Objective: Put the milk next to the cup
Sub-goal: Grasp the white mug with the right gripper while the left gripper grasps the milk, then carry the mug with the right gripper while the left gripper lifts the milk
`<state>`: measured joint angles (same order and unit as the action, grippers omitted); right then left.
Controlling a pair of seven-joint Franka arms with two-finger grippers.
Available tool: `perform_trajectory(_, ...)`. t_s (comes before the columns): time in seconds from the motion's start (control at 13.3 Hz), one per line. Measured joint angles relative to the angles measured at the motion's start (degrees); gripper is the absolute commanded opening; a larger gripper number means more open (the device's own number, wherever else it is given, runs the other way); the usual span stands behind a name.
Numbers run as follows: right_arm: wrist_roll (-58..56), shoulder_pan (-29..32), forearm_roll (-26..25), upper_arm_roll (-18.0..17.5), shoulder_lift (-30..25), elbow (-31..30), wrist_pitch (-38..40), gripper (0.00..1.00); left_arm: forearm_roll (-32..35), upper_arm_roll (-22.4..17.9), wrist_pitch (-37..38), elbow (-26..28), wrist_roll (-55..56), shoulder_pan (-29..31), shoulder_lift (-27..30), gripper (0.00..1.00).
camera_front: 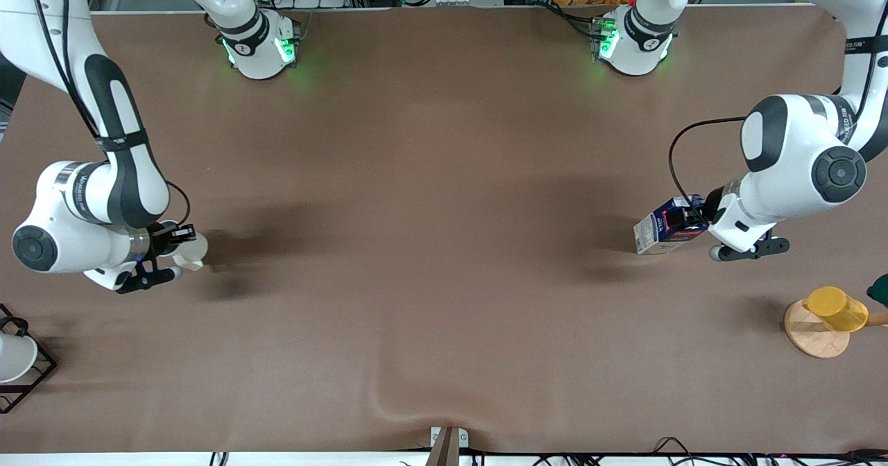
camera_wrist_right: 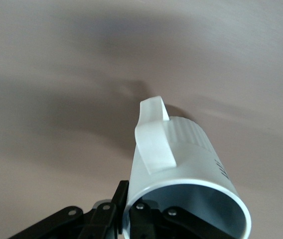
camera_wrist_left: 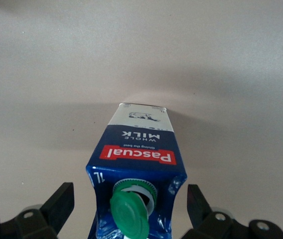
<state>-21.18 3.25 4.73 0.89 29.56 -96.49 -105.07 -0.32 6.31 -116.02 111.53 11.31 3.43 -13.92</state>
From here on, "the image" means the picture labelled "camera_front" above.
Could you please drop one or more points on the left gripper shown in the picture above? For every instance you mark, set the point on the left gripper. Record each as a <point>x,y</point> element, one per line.
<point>710,211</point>

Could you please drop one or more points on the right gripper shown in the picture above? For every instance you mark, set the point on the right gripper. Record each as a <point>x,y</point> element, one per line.
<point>162,238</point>

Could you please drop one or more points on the blue white milk carton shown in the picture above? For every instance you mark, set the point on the blue white milk carton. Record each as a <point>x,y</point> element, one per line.
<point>655,237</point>

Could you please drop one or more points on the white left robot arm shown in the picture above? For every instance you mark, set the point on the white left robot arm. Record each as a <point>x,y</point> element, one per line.
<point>798,154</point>

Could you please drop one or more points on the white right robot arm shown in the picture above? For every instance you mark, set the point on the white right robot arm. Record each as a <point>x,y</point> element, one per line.
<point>104,195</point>

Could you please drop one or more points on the yellow plastic cup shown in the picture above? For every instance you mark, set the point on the yellow plastic cup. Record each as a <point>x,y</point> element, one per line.
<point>836,308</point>

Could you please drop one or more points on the round wooden cup stand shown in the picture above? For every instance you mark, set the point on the round wooden cup stand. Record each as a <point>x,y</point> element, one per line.
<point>815,341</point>

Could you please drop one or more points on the green plastic cup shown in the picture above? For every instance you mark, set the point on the green plastic cup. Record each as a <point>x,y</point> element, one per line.
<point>880,290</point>

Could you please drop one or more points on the white cup in rack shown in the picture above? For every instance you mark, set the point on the white cup in rack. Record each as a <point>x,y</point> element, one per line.
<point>14,358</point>

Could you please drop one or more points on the table cover cloth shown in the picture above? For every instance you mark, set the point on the table cover cloth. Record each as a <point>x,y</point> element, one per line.
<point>444,244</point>

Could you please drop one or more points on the metal clamp bracket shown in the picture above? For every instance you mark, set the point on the metal clamp bracket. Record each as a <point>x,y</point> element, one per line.
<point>447,449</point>

